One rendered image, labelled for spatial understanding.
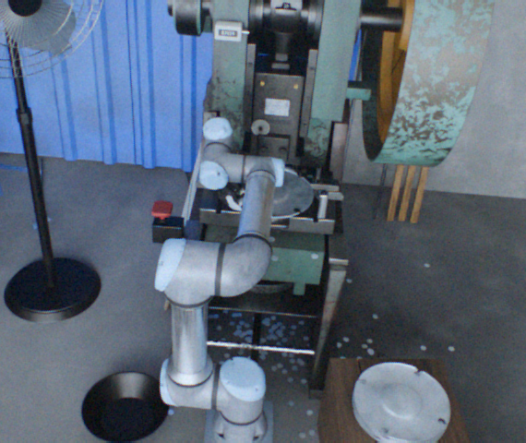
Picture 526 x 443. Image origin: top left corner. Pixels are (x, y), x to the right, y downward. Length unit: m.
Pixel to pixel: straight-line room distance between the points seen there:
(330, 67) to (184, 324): 0.85
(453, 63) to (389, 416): 1.03
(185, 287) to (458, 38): 0.85
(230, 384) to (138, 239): 1.60
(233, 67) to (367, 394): 1.05
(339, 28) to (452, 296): 1.58
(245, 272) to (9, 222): 2.11
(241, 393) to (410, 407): 0.61
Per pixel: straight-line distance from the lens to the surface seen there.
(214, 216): 2.24
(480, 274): 3.31
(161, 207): 2.14
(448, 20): 1.68
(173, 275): 1.45
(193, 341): 1.63
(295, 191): 2.20
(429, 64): 1.69
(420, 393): 2.20
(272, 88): 2.05
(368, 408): 2.12
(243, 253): 1.46
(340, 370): 2.24
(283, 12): 1.94
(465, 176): 3.78
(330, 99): 2.02
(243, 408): 1.78
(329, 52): 1.96
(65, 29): 2.34
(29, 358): 2.77
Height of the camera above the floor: 2.03
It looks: 38 degrees down
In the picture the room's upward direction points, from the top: 5 degrees clockwise
